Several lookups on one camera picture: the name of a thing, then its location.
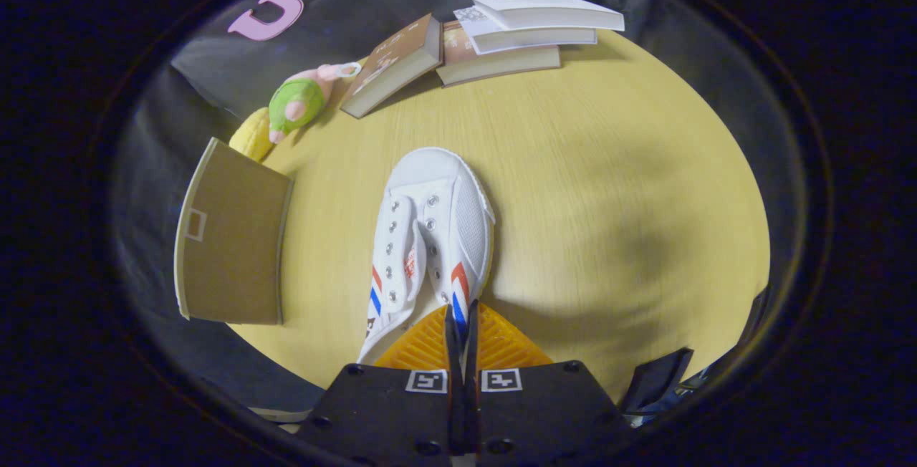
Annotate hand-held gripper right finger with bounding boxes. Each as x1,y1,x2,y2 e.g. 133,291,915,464
464,301,635,467

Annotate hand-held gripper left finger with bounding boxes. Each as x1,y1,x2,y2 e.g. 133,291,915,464
297,304,463,467

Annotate brown cardboard storage box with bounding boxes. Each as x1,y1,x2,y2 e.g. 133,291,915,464
174,138,294,326

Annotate white canvas shoe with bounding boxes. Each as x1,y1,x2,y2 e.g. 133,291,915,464
357,147,496,366

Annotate black flat object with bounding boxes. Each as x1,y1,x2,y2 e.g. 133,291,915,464
620,347,694,414

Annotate yellow plush toy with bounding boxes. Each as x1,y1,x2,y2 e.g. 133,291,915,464
228,107,277,162

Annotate green and pink plush toy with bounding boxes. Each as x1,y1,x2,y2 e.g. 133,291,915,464
268,62,363,144

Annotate thick brown book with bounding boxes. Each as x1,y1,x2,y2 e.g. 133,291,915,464
436,21,562,87

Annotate brown cover book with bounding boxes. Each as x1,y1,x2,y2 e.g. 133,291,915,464
340,14,445,119

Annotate white book patterned cover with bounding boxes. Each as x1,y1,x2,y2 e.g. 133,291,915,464
453,6,598,55

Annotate white book grey cover picture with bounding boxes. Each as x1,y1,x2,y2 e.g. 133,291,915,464
468,0,625,32

